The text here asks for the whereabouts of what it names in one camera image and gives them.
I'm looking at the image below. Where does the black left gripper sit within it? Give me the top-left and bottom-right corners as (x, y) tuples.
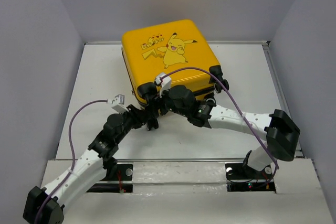
(114, 104), (151, 143)

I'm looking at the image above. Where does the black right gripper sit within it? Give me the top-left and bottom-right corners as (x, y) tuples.
(145, 83), (190, 117)

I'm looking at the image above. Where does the yellow hard-shell suitcase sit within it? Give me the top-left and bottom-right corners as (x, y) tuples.
(121, 19), (229, 108)

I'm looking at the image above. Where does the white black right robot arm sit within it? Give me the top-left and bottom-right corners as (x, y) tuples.
(158, 85), (300, 178)

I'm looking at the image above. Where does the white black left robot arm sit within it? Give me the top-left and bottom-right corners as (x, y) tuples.
(23, 104), (159, 223)

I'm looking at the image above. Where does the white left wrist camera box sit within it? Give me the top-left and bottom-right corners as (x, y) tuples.
(107, 94), (128, 114)

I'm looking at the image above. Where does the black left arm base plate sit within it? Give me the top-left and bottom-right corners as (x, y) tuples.
(87, 163), (133, 194)

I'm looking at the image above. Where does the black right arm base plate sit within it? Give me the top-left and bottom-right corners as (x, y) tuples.
(225, 151), (276, 192)

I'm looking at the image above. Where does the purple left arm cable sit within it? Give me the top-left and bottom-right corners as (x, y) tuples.
(33, 99), (116, 224)

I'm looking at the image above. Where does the metal table edge rail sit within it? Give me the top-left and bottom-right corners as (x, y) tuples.
(262, 40), (305, 158)

